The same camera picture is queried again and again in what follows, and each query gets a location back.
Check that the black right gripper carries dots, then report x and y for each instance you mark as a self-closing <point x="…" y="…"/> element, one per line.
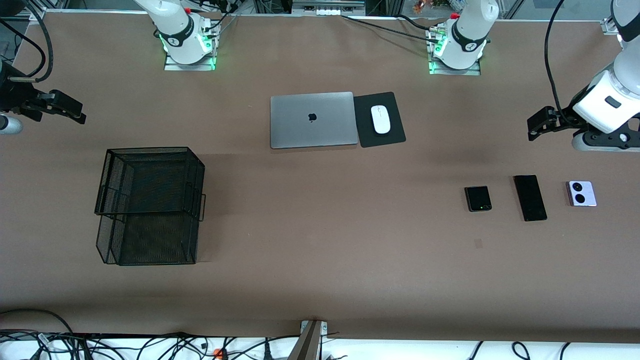
<point x="15" y="94"/>

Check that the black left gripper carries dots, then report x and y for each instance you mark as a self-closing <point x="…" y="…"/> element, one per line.
<point x="564" y="119"/>

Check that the black slab smartphone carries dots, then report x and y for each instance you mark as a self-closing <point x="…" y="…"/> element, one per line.
<point x="530" y="197"/>

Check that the lavender flip phone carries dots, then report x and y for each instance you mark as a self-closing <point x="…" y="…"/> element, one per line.
<point x="585" y="197"/>

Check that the black flip phone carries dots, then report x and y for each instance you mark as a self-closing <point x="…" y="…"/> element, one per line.
<point x="477" y="197"/>

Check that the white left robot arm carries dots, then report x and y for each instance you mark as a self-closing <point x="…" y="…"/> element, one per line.
<point x="470" y="30"/>

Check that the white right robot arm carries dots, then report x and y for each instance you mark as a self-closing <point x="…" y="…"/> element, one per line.
<point x="180" y="35"/>

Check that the black mesh two-tier tray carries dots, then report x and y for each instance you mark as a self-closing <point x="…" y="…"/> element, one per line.
<point x="150" y="200"/>

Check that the black mouse pad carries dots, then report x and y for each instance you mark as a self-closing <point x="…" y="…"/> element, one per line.
<point x="395" y="130"/>

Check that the white computer mouse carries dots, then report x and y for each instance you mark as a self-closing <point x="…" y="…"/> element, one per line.
<point x="380" y="120"/>

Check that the white power strip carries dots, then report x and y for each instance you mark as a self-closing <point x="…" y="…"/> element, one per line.
<point x="327" y="10"/>

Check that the silver closed laptop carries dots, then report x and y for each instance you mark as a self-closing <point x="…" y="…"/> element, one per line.
<point x="300" y="125"/>

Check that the aluminium frame rail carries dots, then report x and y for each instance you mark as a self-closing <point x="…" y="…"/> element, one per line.
<point x="20" y="15"/>

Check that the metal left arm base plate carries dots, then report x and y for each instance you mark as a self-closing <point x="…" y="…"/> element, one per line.
<point x="450" y="72"/>

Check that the aluminium corner bracket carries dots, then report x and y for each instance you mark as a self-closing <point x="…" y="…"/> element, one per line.
<point x="607" y="26"/>

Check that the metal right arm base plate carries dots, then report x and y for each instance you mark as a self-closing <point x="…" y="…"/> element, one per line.
<point x="175" y="67"/>

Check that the grey metal camera post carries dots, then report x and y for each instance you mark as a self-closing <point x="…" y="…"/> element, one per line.
<point x="307" y="342"/>

